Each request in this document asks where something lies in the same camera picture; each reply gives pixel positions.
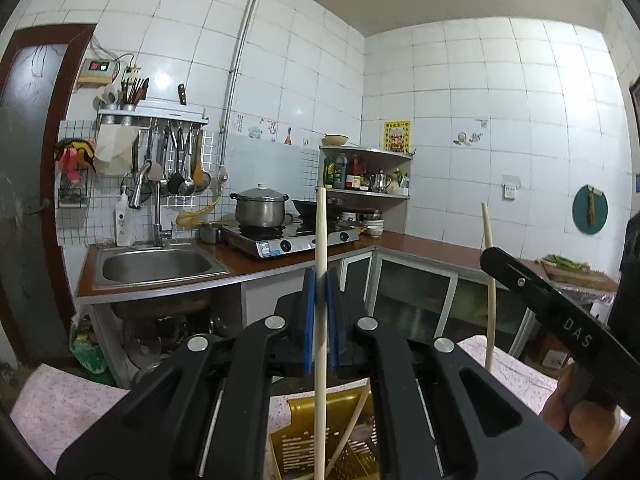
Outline yellow hose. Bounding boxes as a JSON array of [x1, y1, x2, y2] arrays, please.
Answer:
[[175, 195, 224, 229]]

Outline stack of bowls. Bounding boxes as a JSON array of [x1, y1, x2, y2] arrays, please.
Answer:
[[340, 208, 386, 238]]

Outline white dish soap bottle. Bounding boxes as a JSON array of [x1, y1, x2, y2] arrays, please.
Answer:
[[114, 186, 137, 247]]

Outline yellow wall poster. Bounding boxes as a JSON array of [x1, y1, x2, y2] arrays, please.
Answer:
[[383, 120, 411, 155]]

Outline teal round hanging board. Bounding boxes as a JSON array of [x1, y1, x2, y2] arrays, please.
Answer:
[[572, 184, 610, 235]]

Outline steel gas stove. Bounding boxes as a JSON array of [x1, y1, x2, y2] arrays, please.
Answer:
[[220, 220, 361, 261]]

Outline green plastic bag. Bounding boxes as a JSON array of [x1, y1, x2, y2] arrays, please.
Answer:
[[69, 312, 119, 387]]

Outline glass pot lid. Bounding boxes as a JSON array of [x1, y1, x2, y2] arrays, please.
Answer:
[[122, 317, 167, 377]]

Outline golden plastic utensil basket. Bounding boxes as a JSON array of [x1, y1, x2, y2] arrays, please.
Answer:
[[269, 385, 382, 480]]

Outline steel kitchen faucet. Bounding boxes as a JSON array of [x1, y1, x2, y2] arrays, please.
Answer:
[[129, 160, 174, 249]]

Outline steel hanging ladle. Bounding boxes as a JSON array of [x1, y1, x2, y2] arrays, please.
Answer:
[[177, 122, 197, 197]]

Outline chopstick holder with chopsticks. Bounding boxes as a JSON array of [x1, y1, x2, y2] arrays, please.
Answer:
[[120, 76, 151, 112]]

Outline brown wooden door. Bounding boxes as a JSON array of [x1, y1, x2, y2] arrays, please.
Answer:
[[0, 24, 97, 361]]

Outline wire wall basket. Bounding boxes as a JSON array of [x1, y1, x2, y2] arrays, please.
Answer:
[[57, 180, 91, 210]]

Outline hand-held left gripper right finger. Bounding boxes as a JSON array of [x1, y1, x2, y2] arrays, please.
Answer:
[[325, 269, 586, 480]]

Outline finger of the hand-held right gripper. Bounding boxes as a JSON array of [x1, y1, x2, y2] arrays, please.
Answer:
[[479, 247, 626, 406]]

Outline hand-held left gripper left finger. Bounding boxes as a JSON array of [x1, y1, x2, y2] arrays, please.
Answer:
[[55, 268, 318, 480]]

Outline beige electrical wall box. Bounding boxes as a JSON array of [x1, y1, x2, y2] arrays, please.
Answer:
[[76, 57, 116, 87]]

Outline metal wall rack shelf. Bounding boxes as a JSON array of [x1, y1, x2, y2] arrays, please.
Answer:
[[96, 100, 210, 130]]

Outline black hanging ladle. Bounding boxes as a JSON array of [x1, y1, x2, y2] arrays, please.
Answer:
[[165, 122, 184, 196]]

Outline brown hanging ladle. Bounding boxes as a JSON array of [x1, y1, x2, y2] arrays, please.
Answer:
[[192, 125, 213, 194]]

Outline white corner shelf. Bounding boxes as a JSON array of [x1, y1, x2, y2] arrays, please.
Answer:
[[319, 145, 414, 202]]

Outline wooden chopstick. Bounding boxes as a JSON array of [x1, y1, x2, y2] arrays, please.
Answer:
[[312, 187, 329, 480], [480, 202, 499, 372], [324, 391, 372, 479]]

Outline steel cooking pot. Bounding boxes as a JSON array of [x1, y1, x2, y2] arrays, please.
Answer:
[[230, 183, 290, 229]]

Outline person's right hand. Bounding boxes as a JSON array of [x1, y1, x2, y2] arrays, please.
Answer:
[[542, 364, 630, 467]]

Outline black wok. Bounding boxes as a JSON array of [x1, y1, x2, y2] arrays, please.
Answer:
[[291, 197, 346, 221]]

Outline stainless steel sink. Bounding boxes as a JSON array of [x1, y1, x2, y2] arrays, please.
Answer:
[[92, 245, 232, 291]]

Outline pink patterned cloth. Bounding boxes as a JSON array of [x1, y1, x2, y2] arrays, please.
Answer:
[[10, 335, 632, 480]]

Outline grey wall pipe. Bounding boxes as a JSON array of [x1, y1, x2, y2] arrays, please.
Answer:
[[218, 0, 266, 172]]

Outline pale blue backsplash panel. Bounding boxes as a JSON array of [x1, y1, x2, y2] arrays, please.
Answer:
[[222, 132, 321, 199]]

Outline white hanging towel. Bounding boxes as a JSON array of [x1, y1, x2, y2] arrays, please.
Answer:
[[95, 125, 141, 177]]

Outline wooden cutting board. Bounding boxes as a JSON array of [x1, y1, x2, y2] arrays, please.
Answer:
[[540, 256, 621, 294]]

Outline colourful hanging bag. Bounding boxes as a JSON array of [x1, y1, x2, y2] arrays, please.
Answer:
[[54, 137, 97, 181]]

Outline green vegetables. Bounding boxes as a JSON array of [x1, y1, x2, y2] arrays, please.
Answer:
[[542, 255, 589, 271]]

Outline steel kettle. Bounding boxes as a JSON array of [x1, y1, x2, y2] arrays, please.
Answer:
[[370, 168, 393, 195]]

